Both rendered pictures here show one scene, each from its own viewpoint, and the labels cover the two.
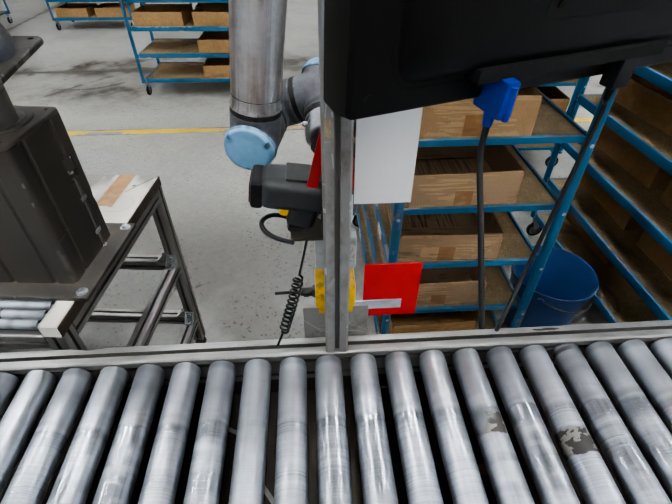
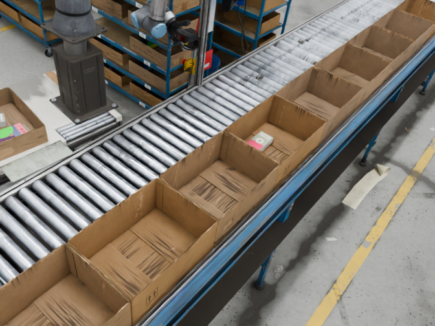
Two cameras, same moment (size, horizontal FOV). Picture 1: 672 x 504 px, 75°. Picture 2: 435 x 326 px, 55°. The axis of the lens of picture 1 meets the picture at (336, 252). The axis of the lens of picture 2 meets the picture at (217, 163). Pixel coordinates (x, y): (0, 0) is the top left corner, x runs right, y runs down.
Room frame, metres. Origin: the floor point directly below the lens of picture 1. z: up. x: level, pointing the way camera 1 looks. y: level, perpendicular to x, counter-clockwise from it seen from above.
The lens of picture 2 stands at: (-0.91, 1.63, 2.16)
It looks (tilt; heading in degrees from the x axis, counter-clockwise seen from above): 43 degrees down; 306
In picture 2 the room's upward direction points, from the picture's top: 9 degrees clockwise
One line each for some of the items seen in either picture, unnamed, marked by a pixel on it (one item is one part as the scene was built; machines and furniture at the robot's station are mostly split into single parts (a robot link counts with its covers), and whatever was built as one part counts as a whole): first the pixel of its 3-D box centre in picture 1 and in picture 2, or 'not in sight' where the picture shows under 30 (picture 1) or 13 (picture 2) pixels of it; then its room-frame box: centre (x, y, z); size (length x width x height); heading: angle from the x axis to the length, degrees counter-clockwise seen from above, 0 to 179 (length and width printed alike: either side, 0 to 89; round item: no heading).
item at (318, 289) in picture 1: (314, 285); (187, 68); (0.58, 0.04, 0.84); 0.15 x 0.09 x 0.07; 94
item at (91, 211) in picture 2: not in sight; (84, 206); (0.18, 1.04, 0.72); 0.52 x 0.05 x 0.05; 4
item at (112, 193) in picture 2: not in sight; (108, 189); (0.19, 0.91, 0.72); 0.52 x 0.05 x 0.05; 4
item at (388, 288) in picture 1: (374, 291); (203, 62); (0.55, -0.07, 0.85); 0.16 x 0.01 x 0.13; 94
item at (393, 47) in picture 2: not in sight; (376, 54); (-0.15, -0.88, 0.96); 0.39 x 0.29 x 0.17; 93
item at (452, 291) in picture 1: (426, 253); (160, 68); (1.20, -0.32, 0.39); 0.40 x 0.30 x 0.10; 4
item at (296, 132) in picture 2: not in sight; (273, 140); (-0.23, 0.30, 0.96); 0.39 x 0.29 x 0.17; 94
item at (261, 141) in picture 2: not in sight; (259, 143); (-0.16, 0.31, 0.90); 0.13 x 0.07 x 0.04; 95
